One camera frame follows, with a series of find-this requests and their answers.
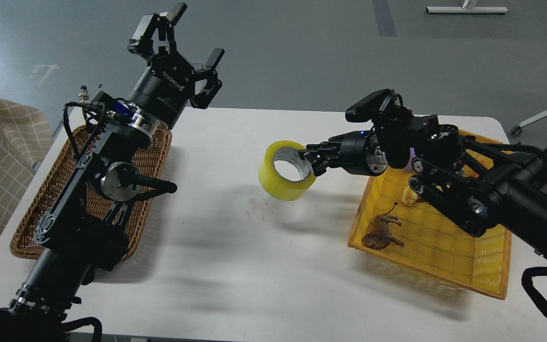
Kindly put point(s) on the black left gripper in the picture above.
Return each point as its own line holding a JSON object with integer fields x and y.
{"x": 164, "y": 88}

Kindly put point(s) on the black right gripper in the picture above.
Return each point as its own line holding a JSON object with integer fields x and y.
{"x": 356, "y": 153}

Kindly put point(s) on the yellow tape roll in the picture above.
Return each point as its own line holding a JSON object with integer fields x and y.
{"x": 273, "y": 182}

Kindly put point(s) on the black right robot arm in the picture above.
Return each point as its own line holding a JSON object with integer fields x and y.
{"x": 476, "y": 185}

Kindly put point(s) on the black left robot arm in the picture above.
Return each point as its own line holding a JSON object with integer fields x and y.
{"x": 85, "y": 228}

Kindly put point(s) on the purple foam cube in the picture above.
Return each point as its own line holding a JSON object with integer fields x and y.
{"x": 413, "y": 164}

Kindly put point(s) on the toy croissant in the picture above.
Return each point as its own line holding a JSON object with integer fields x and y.
{"x": 409, "y": 197}

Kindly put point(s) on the brown toy lion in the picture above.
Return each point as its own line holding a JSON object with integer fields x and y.
{"x": 381, "y": 236}

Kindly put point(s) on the yellow plastic basket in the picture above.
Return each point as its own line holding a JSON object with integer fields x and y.
{"x": 433, "y": 245}

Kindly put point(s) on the orange toy carrot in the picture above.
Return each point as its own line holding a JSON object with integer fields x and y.
{"x": 470, "y": 174}

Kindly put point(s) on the white stand base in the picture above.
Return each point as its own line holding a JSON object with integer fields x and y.
{"x": 466, "y": 7}

